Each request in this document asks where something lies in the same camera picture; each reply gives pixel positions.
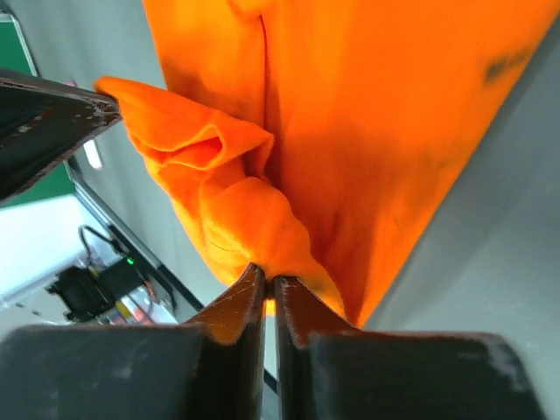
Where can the orange t shirt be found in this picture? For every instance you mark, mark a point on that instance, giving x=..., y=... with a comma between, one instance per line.
x=318, y=138

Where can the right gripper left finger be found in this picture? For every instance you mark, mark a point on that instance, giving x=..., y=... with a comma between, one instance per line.
x=210, y=367

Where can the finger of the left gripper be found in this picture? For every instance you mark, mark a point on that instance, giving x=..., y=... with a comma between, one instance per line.
x=43, y=123

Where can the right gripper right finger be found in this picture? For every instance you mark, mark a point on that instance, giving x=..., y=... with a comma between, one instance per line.
x=329, y=369

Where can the pink white marker pen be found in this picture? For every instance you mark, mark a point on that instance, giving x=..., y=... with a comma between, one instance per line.
x=93, y=155

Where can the green ring binder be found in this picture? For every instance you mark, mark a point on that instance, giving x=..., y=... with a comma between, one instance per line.
x=16, y=56

